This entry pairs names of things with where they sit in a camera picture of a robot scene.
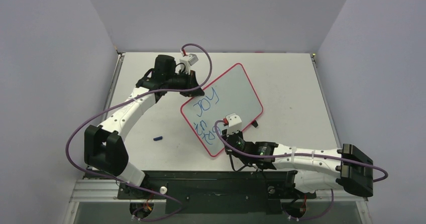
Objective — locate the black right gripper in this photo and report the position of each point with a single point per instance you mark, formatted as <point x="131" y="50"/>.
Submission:
<point x="231" y="141"/>

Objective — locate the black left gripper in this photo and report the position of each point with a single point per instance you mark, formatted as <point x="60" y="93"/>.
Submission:
<point x="191" y="80"/>

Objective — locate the pink framed whiteboard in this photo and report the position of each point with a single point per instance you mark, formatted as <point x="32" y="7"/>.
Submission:
<point x="231" y="93"/>

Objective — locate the blue marker cap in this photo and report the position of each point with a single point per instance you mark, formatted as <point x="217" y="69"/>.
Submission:
<point x="158" y="138"/>

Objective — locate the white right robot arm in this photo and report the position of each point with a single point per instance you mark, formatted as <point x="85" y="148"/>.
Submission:
<point x="346" y="168"/>

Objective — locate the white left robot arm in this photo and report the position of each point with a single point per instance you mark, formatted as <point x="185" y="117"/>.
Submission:
<point x="104" y="147"/>

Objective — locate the black whiteboard foot clip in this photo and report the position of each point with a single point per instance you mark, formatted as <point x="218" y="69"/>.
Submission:
<point x="254" y="123"/>

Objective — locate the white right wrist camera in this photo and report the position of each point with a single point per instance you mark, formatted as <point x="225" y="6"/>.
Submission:
<point x="233" y="123"/>

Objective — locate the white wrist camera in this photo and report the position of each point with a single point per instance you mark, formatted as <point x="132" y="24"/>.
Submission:
<point x="233" y="123"/>
<point x="187" y="61"/>

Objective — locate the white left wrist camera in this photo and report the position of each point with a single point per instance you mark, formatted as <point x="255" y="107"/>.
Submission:
<point x="187" y="61"/>

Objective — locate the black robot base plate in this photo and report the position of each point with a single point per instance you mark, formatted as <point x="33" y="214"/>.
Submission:
<point x="216" y="192"/>

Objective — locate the aluminium frame rail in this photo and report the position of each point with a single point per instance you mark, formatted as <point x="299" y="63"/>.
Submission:
<point x="92" y="190"/>

